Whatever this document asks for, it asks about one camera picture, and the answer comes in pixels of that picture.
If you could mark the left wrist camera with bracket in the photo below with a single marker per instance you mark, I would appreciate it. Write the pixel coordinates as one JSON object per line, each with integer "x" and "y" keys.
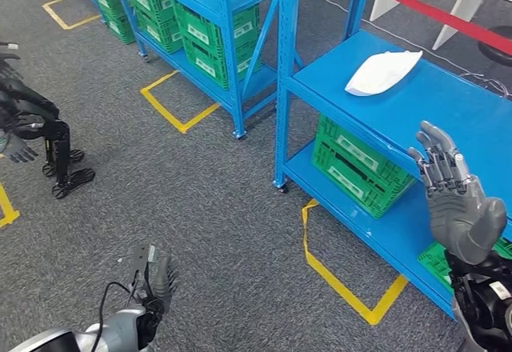
{"x": 140, "y": 270}

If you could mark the chrome base stool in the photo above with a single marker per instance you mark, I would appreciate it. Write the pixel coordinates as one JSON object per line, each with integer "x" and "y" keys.
{"x": 498, "y": 47}

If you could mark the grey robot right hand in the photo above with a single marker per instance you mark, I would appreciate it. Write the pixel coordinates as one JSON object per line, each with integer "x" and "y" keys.
{"x": 456, "y": 217}

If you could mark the red barrier tape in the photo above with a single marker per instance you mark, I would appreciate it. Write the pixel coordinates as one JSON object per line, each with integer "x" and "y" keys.
{"x": 439, "y": 16}

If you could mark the white plastic trim part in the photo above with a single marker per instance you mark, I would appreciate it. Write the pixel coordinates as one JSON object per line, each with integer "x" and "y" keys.
{"x": 380, "y": 74}

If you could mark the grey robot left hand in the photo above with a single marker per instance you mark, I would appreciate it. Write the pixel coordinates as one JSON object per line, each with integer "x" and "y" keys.
{"x": 164, "y": 286}

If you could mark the black and silver humanoid robot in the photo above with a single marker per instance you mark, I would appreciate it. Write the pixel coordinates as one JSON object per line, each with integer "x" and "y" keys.
{"x": 32, "y": 116}

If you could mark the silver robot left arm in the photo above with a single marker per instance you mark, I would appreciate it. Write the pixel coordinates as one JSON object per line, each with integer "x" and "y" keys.
{"x": 115, "y": 331}

